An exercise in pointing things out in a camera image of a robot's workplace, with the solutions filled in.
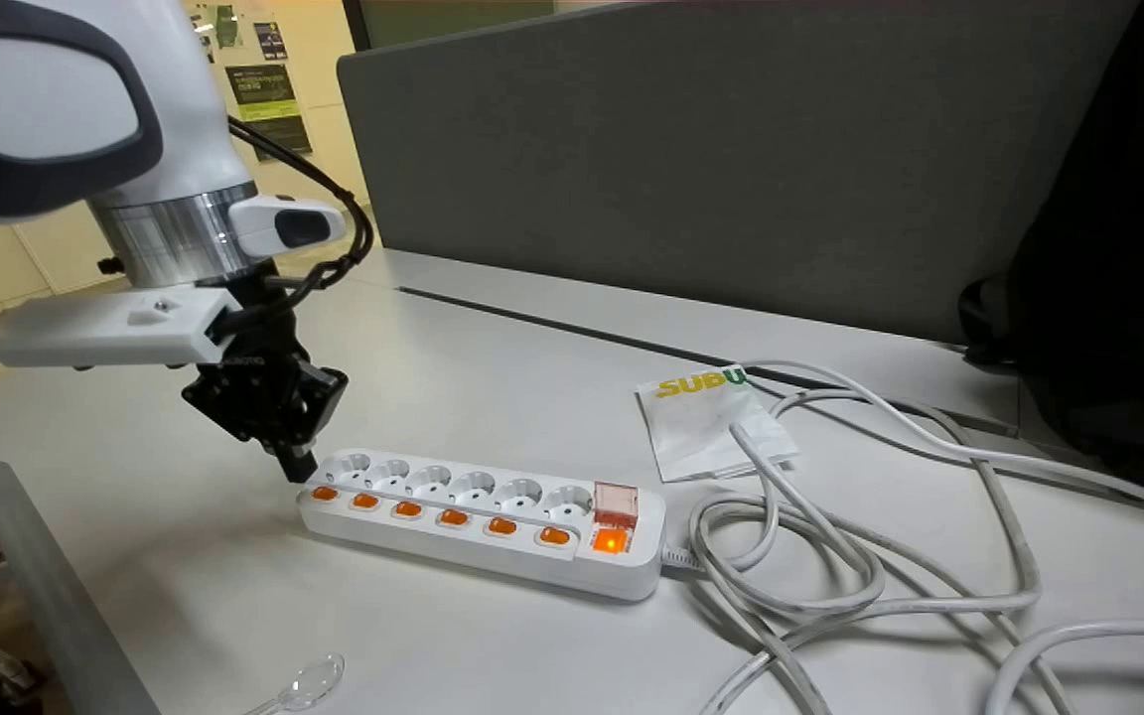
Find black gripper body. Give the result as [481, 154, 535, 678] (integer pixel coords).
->
[184, 261, 349, 456]

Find white Subway napkin packet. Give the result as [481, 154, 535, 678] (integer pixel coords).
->
[637, 364, 797, 484]

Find white six-socket power strip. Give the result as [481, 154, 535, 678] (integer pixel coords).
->
[299, 448, 666, 604]

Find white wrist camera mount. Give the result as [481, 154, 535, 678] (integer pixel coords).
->
[0, 187, 349, 368]

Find black office chair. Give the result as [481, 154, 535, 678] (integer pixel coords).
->
[957, 0, 1144, 484]

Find white power strip cable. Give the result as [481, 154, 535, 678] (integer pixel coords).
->
[686, 358, 1144, 715]

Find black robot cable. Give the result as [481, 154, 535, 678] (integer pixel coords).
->
[226, 117, 379, 311]

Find clear plastic spoon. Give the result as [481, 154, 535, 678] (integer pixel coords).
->
[245, 654, 347, 715]

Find grey desk divider panel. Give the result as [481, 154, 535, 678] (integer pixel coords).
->
[339, 0, 1140, 339]

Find wall posters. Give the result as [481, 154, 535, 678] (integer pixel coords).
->
[188, 0, 308, 154]

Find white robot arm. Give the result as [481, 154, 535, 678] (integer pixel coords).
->
[0, 0, 373, 481]

